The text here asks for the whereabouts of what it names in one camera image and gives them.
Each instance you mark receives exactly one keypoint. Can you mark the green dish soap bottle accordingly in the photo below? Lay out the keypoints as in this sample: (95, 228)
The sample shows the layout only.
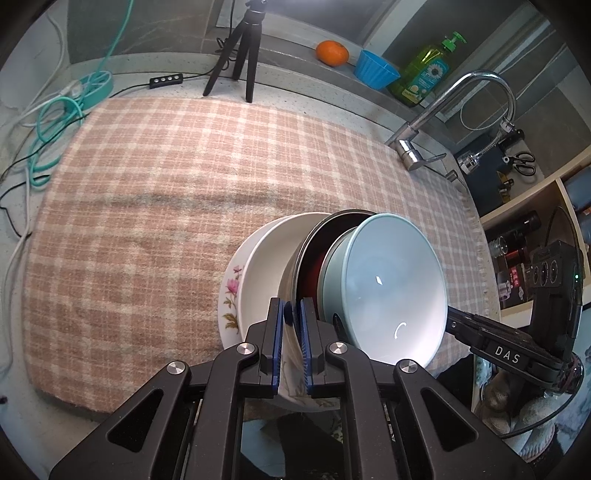
(425, 74)

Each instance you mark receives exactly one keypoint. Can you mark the chrome faucet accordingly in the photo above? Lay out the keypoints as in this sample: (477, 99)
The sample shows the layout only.
(415, 124)

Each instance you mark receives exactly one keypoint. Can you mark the teal power strip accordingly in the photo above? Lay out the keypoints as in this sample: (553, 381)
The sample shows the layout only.
(92, 87)

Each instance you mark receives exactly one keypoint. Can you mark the wooden shelf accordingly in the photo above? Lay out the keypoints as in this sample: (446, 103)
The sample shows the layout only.
(521, 207)

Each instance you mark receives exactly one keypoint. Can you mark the black knife block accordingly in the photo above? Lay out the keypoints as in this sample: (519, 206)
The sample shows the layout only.
(489, 170)

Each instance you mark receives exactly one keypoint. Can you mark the plain white plate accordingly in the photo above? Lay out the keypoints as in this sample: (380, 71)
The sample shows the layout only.
(272, 258)

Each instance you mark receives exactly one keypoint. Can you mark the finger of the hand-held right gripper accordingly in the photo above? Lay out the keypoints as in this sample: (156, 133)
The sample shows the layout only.
(471, 330)

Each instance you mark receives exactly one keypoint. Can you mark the dark glass bottle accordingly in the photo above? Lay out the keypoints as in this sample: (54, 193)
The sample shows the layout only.
(517, 230)

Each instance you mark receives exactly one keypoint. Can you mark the red steel bowl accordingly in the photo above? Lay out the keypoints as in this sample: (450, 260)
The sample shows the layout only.
(310, 277)

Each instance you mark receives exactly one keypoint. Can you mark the light blue bowl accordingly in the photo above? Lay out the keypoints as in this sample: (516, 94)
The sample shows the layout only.
(392, 286)

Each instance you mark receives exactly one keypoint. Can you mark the orange mandarin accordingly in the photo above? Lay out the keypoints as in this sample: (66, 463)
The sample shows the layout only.
(332, 52)

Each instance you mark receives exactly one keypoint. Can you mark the large steel bowl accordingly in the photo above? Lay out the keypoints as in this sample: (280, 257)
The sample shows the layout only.
(288, 286)

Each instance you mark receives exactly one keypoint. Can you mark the white floral plate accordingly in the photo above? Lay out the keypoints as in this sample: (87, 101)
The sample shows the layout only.
(231, 300)

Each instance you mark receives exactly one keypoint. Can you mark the black tripod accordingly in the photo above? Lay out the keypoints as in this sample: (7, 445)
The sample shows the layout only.
(244, 46)

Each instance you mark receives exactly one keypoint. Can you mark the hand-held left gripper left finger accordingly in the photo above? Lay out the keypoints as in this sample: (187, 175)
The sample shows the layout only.
(277, 341)

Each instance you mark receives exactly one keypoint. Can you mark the blue fluted silicone cup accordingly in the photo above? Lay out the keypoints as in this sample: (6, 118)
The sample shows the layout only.
(374, 69)

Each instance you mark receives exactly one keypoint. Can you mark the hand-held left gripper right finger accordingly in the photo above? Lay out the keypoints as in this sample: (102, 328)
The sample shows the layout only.
(306, 346)

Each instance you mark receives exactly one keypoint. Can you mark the black inline light control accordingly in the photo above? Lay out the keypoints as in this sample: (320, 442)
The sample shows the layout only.
(166, 81)

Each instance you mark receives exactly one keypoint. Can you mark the plaid table cloth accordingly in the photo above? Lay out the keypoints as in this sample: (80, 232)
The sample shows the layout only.
(161, 207)

